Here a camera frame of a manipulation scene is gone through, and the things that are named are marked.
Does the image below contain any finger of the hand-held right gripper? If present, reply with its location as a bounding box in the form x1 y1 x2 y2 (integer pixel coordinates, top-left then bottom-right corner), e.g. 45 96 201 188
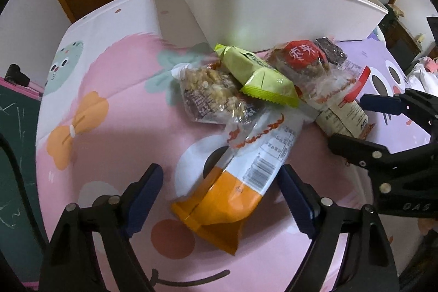
359 88 438 135
328 133 391 173

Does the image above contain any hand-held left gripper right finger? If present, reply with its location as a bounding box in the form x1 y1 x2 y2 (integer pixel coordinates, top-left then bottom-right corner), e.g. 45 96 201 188
281 164 399 292

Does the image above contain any clear red-striped snack packet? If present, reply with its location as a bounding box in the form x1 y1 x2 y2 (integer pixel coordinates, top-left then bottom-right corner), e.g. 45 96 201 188
299 64 372 116

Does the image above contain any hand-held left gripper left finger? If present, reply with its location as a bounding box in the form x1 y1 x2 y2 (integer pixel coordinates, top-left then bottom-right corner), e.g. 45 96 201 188
39 164 164 292

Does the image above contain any dark brown snack packet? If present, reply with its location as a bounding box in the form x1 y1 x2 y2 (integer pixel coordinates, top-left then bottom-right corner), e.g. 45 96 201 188
314 36 348 67

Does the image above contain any dark cabinet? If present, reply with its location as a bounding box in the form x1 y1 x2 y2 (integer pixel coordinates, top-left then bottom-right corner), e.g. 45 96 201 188
377 10 438 73

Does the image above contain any cartoon printed tablecloth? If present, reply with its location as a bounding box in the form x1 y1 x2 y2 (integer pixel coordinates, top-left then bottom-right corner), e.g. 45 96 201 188
34 0 438 292

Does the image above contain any green snack packet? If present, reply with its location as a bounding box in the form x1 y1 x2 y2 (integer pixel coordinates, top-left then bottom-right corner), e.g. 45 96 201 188
214 44 299 108

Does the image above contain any clear packet with red label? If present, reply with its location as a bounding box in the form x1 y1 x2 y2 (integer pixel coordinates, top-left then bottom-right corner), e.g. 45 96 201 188
265 41 333 99

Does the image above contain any green chalkboard with pink frame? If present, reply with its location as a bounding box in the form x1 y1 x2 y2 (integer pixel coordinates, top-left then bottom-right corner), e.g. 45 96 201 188
0 76 49 246

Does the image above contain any clear nut bar packet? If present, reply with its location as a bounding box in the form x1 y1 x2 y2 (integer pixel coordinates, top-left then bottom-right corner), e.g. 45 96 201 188
172 63 267 126

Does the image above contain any white bedding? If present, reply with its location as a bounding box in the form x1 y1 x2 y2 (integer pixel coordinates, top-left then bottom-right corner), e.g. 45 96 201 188
405 57 438 91

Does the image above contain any orange and white snack packet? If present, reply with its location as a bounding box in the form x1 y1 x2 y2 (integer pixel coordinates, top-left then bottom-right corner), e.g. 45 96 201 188
170 109 304 256

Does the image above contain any black cable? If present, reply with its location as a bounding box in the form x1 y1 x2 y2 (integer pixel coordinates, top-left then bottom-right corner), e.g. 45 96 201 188
0 133 47 292

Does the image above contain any black chalkboard knob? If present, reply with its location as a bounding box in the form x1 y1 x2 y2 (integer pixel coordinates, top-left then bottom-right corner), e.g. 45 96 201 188
5 64 31 86

